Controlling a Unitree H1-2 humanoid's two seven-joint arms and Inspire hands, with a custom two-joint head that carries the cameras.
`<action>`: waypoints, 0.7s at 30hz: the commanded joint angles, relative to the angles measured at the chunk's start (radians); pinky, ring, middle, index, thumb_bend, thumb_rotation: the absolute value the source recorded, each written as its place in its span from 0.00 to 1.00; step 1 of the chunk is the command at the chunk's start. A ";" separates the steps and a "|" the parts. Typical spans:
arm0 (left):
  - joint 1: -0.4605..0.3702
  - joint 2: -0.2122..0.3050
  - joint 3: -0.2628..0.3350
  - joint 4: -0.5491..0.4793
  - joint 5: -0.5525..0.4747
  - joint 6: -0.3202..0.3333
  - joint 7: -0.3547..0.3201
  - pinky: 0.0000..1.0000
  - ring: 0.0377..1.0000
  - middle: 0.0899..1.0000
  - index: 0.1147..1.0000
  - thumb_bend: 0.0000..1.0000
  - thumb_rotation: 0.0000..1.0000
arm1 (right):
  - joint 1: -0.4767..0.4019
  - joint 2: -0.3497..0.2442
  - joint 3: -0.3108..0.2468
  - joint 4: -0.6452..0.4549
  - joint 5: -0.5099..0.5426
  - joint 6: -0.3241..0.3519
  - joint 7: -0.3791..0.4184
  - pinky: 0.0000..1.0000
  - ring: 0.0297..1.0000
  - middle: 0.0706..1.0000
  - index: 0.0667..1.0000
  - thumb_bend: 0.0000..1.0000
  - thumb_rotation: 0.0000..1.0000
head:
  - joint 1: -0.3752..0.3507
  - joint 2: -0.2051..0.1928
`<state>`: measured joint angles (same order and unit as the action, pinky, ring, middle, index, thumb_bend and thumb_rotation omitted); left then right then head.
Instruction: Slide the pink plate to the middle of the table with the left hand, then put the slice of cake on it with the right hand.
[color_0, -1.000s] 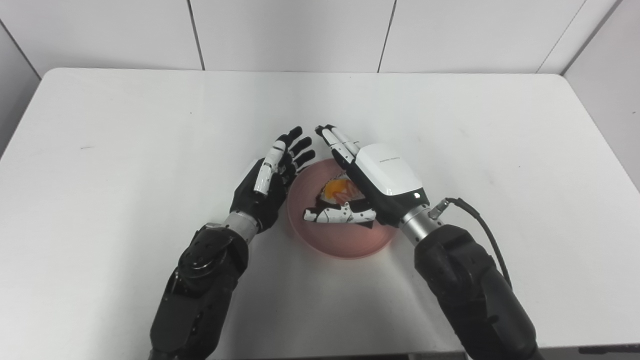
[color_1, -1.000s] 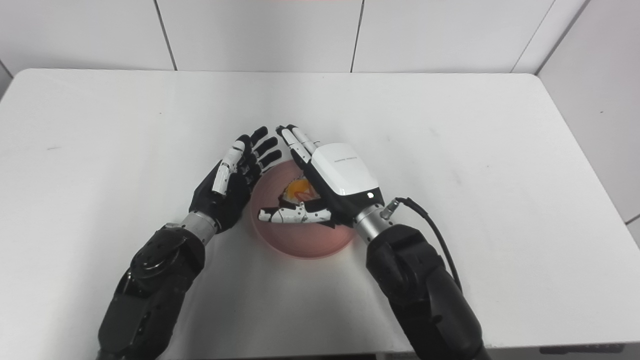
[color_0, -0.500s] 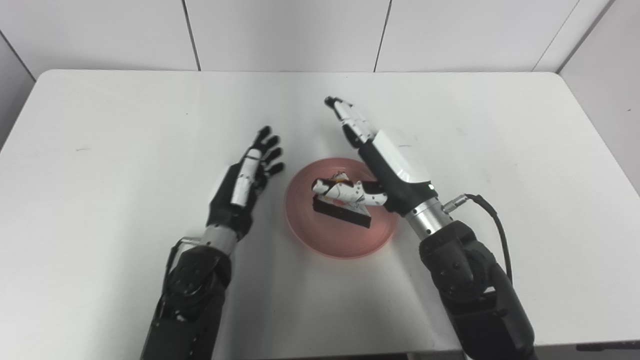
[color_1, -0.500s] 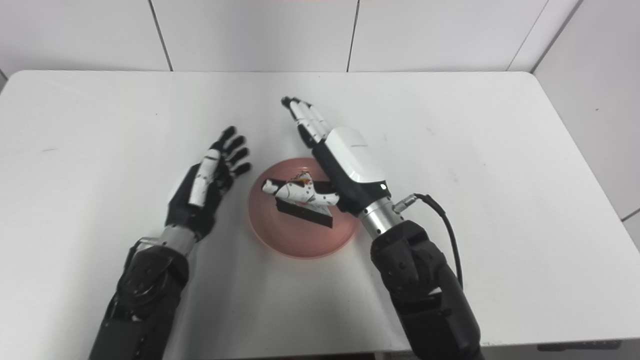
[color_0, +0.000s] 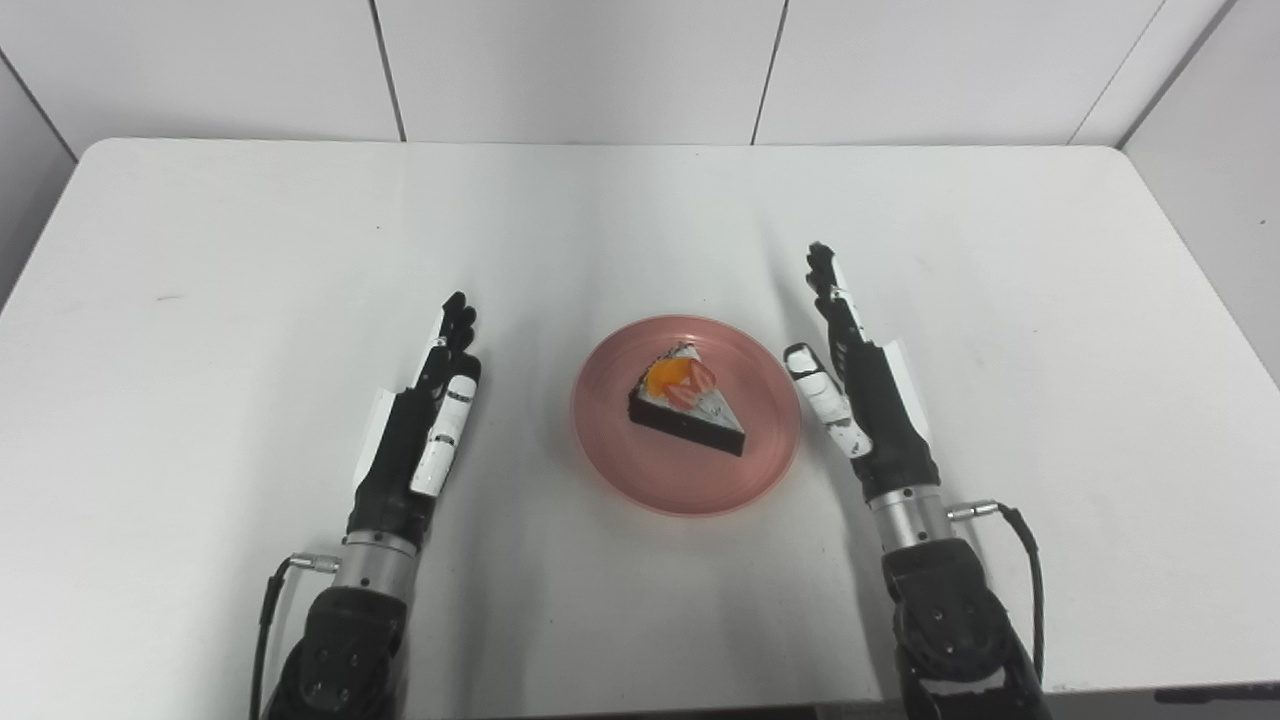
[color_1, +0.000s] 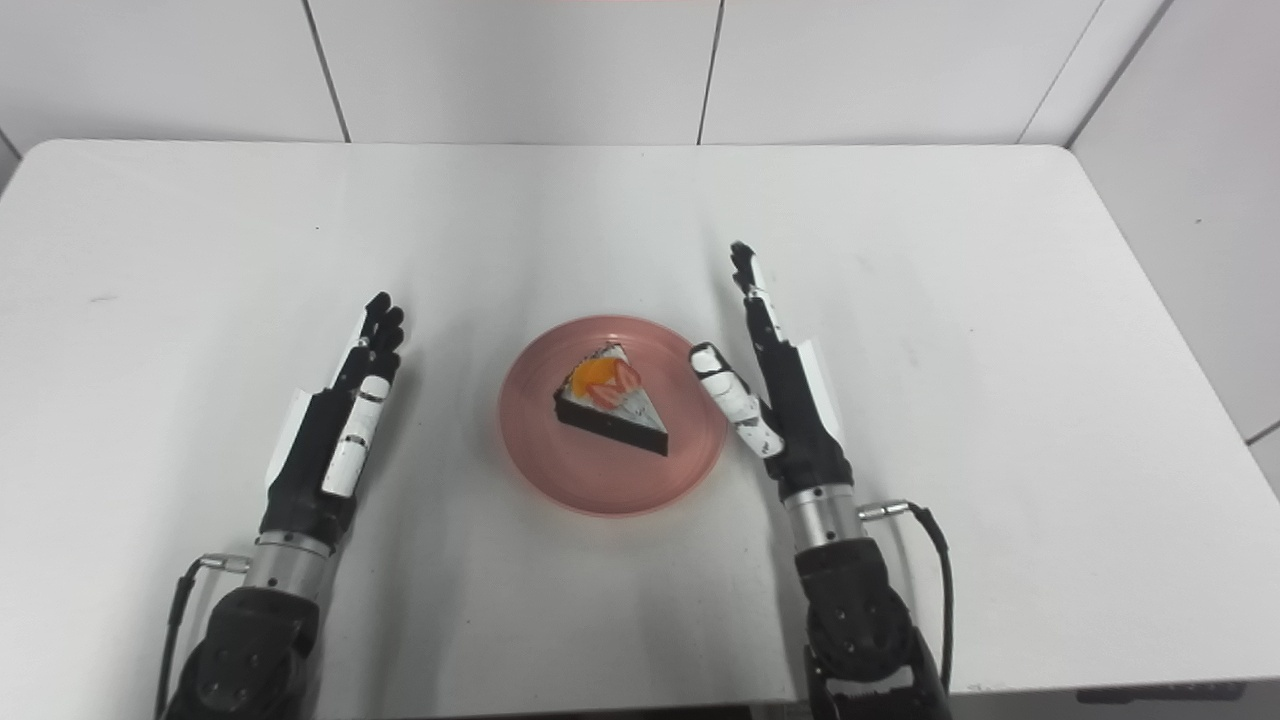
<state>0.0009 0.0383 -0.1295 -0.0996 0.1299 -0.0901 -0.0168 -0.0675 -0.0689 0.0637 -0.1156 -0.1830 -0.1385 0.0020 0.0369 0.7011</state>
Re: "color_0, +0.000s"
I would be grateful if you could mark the pink round plate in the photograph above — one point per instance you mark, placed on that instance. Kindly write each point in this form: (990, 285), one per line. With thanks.
(690, 480)

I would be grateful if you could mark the black table frame bar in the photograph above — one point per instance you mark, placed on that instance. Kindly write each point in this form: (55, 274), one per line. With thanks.
(1220, 693)

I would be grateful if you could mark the chocolate cake slice with fruit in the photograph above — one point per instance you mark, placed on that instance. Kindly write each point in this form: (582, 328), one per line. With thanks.
(690, 415)

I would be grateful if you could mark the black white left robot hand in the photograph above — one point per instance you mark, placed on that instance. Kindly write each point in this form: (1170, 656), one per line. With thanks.
(400, 460)

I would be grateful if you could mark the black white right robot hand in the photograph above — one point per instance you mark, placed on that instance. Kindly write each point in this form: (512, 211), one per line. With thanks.
(885, 420)

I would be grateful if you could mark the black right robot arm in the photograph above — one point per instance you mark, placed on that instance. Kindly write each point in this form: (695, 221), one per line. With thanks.
(950, 620)

